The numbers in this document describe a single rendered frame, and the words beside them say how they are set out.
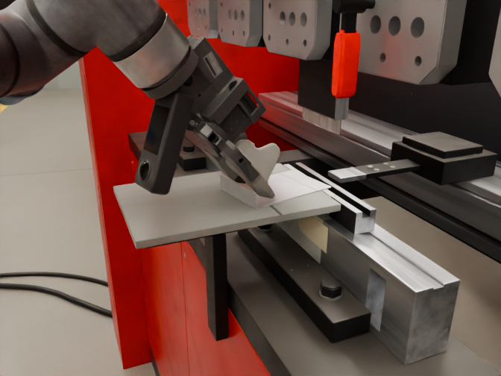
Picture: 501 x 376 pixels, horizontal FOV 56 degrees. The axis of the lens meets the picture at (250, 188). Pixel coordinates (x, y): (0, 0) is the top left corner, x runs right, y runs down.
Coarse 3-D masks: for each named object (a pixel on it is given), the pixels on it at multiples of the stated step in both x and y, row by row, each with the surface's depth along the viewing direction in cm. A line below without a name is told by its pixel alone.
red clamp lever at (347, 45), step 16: (336, 0) 43; (352, 0) 43; (368, 0) 44; (352, 16) 44; (352, 32) 44; (336, 48) 45; (352, 48) 45; (336, 64) 45; (352, 64) 45; (336, 80) 46; (352, 80) 46; (336, 96) 47
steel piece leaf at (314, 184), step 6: (282, 174) 70; (288, 174) 70; (294, 174) 70; (300, 174) 70; (294, 180) 68; (300, 180) 68; (306, 180) 68; (312, 180) 68; (306, 186) 66; (312, 186) 65; (318, 186) 65; (324, 186) 65
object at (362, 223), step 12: (300, 168) 74; (324, 180) 68; (336, 192) 65; (348, 192) 64; (348, 204) 60; (360, 204) 60; (336, 216) 62; (348, 216) 59; (360, 216) 58; (372, 216) 59; (348, 228) 60; (360, 228) 59; (372, 228) 60
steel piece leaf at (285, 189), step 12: (228, 180) 63; (276, 180) 68; (288, 180) 68; (228, 192) 63; (240, 192) 61; (252, 192) 58; (276, 192) 63; (288, 192) 63; (300, 192) 63; (312, 192) 64; (252, 204) 59; (264, 204) 59
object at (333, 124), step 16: (304, 64) 65; (320, 64) 61; (304, 80) 66; (320, 80) 62; (304, 96) 66; (320, 96) 63; (304, 112) 69; (320, 112) 63; (336, 112) 60; (336, 128) 62
